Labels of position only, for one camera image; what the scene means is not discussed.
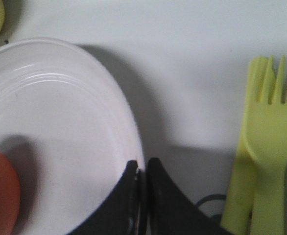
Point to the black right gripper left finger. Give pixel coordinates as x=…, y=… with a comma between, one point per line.
x=119, y=213

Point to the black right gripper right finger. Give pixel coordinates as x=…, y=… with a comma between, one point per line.
x=170, y=211

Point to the beige round plate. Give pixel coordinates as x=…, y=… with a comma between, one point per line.
x=68, y=130

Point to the yellow-green plastic fork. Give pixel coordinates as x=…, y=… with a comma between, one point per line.
x=265, y=137

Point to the white rectangular tray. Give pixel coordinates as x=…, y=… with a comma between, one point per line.
x=181, y=65

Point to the yellow-green plastic knife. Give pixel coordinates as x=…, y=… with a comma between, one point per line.
x=240, y=193

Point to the orange mandarin fruit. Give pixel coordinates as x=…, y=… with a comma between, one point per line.
x=9, y=196

